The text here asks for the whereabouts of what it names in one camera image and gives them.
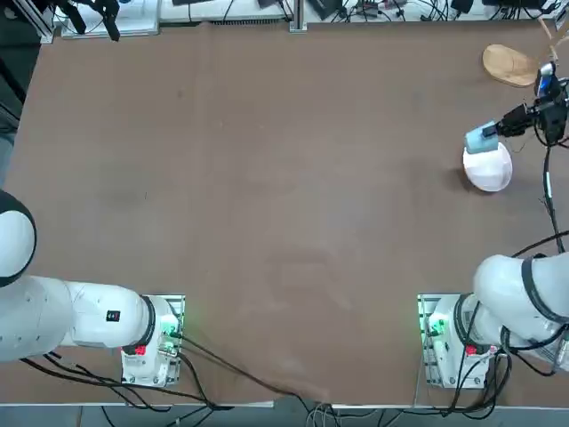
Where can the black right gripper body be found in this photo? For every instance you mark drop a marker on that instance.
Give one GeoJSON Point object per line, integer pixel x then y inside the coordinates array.
{"type": "Point", "coordinates": [553, 118]}

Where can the blue plastic cup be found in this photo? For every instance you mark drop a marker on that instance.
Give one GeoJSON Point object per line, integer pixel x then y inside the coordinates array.
{"type": "Point", "coordinates": [478, 142]}

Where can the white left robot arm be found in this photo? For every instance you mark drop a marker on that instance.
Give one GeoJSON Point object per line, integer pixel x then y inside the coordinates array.
{"type": "Point", "coordinates": [66, 311]}

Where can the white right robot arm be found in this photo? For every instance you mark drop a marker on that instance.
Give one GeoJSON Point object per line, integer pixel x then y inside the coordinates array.
{"type": "Point", "coordinates": [502, 284]}

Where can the pink plate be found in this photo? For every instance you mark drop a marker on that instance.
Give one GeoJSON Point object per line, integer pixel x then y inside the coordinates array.
{"type": "Point", "coordinates": [489, 173]}

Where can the aluminium profile post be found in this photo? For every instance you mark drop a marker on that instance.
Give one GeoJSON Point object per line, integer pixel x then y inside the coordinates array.
{"type": "Point", "coordinates": [298, 18]}
{"type": "Point", "coordinates": [42, 26]}

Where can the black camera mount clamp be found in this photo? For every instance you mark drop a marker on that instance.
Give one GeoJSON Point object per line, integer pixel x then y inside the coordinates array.
{"type": "Point", "coordinates": [111, 22]}

